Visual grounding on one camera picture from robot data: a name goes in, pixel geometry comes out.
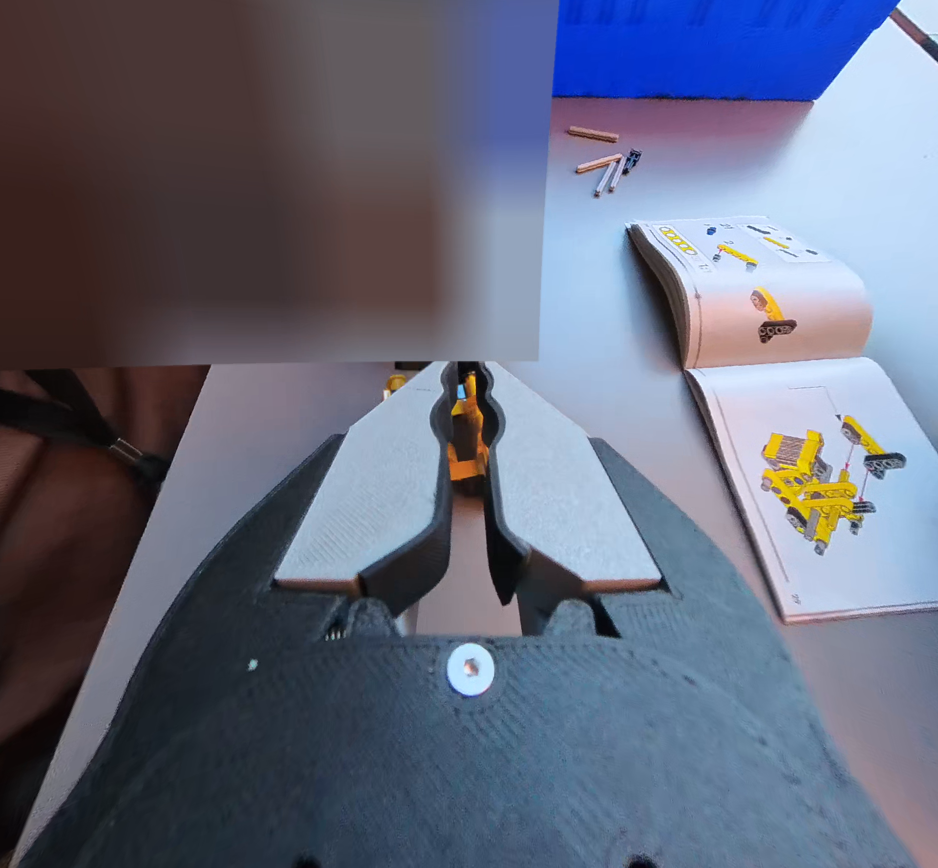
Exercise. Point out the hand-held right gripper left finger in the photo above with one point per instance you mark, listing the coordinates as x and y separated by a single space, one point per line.
366 501

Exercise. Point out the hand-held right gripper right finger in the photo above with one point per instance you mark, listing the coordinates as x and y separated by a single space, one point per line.
571 509

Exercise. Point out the yellow lego model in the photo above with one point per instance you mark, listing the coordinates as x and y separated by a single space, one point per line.
465 436

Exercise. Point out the lego instruction booklet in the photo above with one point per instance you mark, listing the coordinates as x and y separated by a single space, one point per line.
806 311

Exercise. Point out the grey lego axle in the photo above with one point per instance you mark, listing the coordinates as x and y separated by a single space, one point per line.
603 179
617 175

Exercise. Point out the black lego pin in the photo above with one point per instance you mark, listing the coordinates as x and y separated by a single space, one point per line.
632 159

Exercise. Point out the blue plastic bin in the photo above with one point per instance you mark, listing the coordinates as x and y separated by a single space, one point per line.
696 18

